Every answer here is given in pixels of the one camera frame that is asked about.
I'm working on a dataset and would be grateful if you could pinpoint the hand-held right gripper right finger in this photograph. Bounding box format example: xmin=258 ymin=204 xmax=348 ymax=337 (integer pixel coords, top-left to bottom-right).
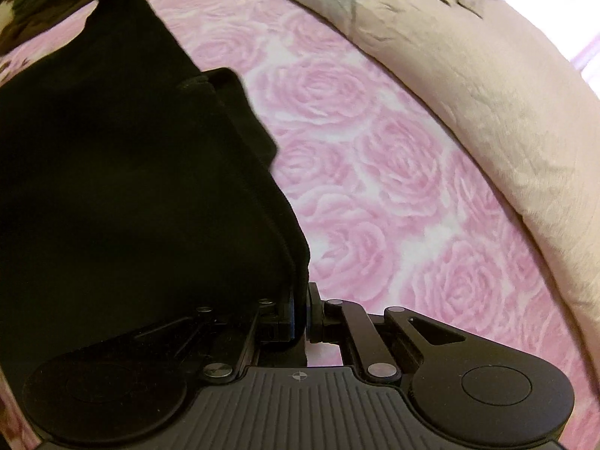
xmin=307 ymin=283 xmax=467 ymax=381

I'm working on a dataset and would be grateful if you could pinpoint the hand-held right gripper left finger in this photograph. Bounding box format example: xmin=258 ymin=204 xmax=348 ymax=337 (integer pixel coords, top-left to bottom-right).
xmin=131 ymin=291 xmax=308 ymax=383

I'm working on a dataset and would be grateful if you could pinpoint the black garment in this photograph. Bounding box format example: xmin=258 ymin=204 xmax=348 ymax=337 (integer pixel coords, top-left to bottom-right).
xmin=0 ymin=0 xmax=311 ymax=385

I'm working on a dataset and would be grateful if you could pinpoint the pink floral bed sheet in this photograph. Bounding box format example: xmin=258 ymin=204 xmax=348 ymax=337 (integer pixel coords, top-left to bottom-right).
xmin=0 ymin=0 xmax=600 ymax=450

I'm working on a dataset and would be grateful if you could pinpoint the folded plush blanket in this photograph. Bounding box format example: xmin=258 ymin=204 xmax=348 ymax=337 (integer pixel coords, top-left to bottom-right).
xmin=220 ymin=0 xmax=600 ymax=333

